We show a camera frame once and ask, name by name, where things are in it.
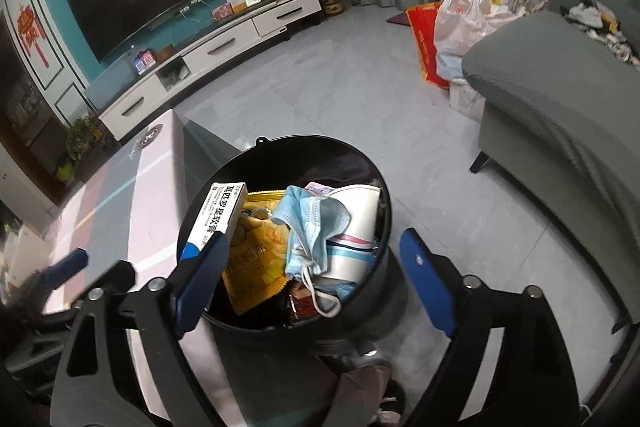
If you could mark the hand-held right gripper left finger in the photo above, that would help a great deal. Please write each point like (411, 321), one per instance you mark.
(200, 287)

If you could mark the yellow snack bag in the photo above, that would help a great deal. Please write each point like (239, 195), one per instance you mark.
(255, 262)

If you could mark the red snack bag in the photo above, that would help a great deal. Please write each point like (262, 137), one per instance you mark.
(300, 302)

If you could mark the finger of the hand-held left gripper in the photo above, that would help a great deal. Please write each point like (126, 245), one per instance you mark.
(70, 263)
(117, 277)

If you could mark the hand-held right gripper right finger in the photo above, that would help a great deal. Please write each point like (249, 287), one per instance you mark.
(430, 287)

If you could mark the black plastic bucket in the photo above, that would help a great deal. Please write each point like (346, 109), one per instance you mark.
(320, 157)

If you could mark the red shopping bag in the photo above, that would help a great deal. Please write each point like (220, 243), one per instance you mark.
(425, 47)

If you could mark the pink picture card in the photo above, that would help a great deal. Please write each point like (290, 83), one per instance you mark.
(222, 12)

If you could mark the red knot wall decoration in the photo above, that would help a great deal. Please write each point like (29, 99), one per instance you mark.
(32, 32)

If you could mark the pink grey tablecloth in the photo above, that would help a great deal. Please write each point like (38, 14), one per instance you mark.
(150, 172)

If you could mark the leafy potted plants group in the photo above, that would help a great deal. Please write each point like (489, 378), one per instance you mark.
(77, 147)

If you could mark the dark red doormat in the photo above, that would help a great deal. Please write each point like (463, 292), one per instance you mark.
(398, 18)

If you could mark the grey sofa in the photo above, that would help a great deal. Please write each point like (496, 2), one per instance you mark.
(550, 82)

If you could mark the large white plastic bag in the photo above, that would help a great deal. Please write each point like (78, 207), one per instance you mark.
(465, 27)

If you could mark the white striped paper cup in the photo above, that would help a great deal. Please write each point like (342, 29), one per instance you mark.
(357, 212)

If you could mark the white television stand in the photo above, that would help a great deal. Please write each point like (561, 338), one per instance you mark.
(225, 42)

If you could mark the white carton box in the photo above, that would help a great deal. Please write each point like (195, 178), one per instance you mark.
(467, 99)

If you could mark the blue red small box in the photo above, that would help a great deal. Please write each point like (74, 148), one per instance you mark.
(143, 62)

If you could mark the black white cloth pile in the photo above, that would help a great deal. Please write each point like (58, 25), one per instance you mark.
(600, 27)

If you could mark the dark wooden cabinet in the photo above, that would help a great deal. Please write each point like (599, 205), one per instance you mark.
(25, 117)

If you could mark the person's pink trouser leg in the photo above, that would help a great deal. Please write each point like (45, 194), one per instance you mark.
(360, 392)

